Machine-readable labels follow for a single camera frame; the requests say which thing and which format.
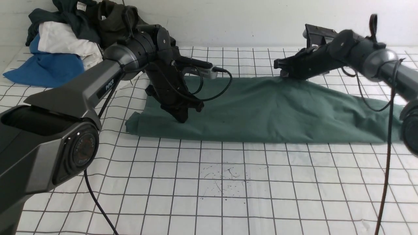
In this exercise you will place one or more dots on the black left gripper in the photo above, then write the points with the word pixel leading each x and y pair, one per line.
pixel 170 88

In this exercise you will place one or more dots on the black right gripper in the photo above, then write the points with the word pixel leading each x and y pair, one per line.
pixel 307 63

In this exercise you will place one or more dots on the green long-sleeve top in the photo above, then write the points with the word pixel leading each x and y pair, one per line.
pixel 269 110

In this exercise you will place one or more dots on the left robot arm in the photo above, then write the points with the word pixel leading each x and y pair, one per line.
pixel 54 136

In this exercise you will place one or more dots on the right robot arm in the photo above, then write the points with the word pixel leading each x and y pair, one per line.
pixel 328 50

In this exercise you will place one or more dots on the white grid tablecloth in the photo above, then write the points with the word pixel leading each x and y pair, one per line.
pixel 151 186

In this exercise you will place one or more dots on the dark olive garment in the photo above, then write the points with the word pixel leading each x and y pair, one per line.
pixel 106 17

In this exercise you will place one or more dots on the dark navy garment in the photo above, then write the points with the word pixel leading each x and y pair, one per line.
pixel 76 13

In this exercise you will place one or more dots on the blue garment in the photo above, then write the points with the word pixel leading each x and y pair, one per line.
pixel 44 69

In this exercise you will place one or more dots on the white garment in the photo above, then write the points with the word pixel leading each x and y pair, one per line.
pixel 59 38

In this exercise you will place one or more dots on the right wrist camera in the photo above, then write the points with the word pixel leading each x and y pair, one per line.
pixel 318 36

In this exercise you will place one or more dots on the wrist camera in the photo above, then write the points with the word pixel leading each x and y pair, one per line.
pixel 318 36
pixel 196 67

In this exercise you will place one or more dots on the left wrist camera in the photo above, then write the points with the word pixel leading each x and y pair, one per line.
pixel 196 67

